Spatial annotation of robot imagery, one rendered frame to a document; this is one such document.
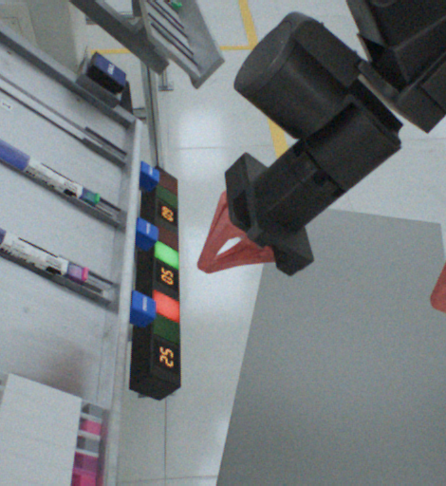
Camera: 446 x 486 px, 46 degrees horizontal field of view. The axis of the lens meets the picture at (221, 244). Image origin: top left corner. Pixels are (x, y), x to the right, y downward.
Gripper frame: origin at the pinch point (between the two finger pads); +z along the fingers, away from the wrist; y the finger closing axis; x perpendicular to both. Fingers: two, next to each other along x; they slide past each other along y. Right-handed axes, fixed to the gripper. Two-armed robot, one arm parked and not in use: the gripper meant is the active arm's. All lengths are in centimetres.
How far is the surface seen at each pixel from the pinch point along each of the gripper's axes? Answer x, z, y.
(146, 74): 12, 32, -103
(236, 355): 56, 52, -41
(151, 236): -0.8, 8.2, -10.1
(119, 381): -4.1, 7.2, 10.1
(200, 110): 52, 54, -158
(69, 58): -13, 18, -56
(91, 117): -10.1, 9.0, -27.2
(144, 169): -2.3, 8.0, -21.6
